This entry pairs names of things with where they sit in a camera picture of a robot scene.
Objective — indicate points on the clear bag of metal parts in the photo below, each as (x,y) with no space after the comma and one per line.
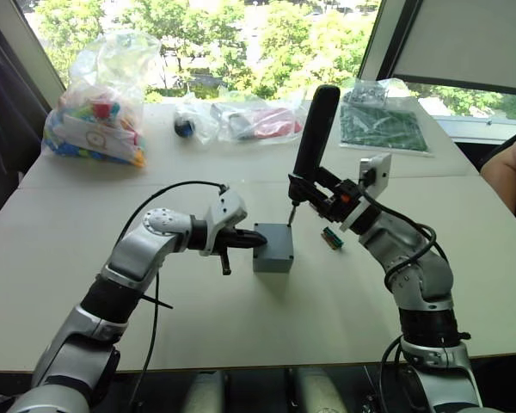
(365,95)

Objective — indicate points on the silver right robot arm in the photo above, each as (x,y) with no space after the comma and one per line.
(417,266)

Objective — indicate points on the black electric screwdriver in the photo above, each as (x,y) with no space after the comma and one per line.
(316,133)

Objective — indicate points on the white window blind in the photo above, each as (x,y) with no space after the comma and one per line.
(460,38)

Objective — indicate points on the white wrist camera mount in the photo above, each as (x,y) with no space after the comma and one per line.
(376,172)
(225,208)

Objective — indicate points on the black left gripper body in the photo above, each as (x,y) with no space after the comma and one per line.
(223,242)

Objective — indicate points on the small green terminal block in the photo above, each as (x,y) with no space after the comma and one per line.
(333,238)

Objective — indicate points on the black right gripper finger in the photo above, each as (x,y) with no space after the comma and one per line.
(313,200)
(324,178)

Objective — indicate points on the clear bag of colourful toys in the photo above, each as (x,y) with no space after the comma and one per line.
(99,116)

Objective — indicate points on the green sheets in plastic sleeve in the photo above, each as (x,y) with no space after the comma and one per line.
(380,129)

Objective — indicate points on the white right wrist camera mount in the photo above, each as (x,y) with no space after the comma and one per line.
(376,172)

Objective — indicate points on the grey plastic box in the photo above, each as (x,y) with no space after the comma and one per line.
(273,247)

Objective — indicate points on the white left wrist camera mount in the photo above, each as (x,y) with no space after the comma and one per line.
(225,208)

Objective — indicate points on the grey rounded shape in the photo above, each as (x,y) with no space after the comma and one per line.
(204,391)
(318,389)

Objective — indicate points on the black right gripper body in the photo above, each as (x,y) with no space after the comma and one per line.
(343,199)

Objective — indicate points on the clear bag with red item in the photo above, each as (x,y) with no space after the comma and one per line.
(262,120)

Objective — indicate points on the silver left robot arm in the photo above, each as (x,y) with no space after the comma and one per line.
(137,254)

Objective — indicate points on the black and blue ball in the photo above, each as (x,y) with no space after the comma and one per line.
(183,125)

